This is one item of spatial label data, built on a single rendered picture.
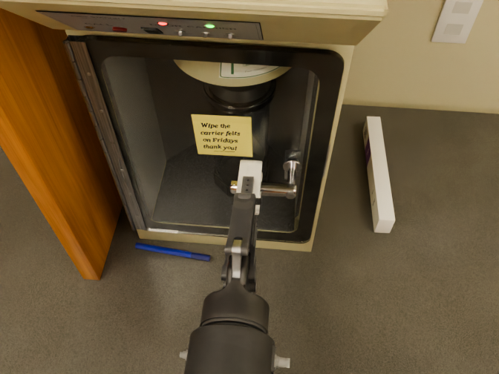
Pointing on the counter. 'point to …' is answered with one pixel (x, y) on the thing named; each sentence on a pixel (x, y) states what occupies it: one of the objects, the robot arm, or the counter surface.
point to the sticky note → (223, 135)
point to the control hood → (274, 31)
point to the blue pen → (173, 251)
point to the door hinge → (93, 114)
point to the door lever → (287, 189)
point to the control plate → (249, 30)
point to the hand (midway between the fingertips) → (249, 187)
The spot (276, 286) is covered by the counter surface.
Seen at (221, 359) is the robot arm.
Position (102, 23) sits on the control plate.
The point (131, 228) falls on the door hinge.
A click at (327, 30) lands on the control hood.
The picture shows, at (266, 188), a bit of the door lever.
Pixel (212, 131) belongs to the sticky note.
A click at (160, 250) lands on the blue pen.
